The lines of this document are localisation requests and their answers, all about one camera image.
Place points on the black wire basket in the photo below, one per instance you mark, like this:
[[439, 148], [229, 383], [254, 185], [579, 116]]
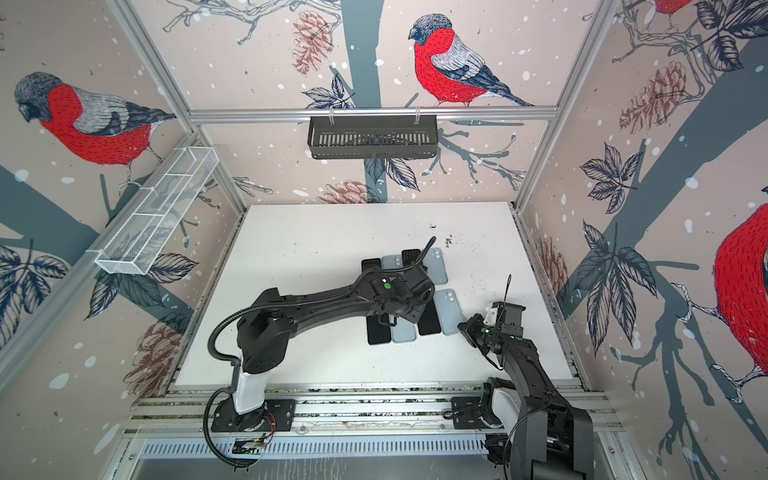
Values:
[[373, 137]]

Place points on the white mesh tray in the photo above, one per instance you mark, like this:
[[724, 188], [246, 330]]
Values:
[[141, 238]]

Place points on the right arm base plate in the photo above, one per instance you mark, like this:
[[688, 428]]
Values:
[[472, 413]]

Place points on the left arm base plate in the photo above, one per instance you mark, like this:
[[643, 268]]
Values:
[[273, 416]]

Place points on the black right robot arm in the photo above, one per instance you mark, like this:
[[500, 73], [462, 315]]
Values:
[[546, 437]]

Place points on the aluminium mounting rail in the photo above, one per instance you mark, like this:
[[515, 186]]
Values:
[[317, 411]]

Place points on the light blue case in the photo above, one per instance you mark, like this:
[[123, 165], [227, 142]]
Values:
[[391, 262]]

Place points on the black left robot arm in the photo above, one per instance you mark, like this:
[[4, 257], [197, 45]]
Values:
[[265, 328]]

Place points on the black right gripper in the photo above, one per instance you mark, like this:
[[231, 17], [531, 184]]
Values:
[[470, 327]]

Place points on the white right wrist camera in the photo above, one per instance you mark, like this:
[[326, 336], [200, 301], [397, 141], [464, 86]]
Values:
[[491, 316]]

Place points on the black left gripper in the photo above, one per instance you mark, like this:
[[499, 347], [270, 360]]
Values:
[[420, 302]]

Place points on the bare black phone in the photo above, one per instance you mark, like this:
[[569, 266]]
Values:
[[370, 264], [410, 257]]

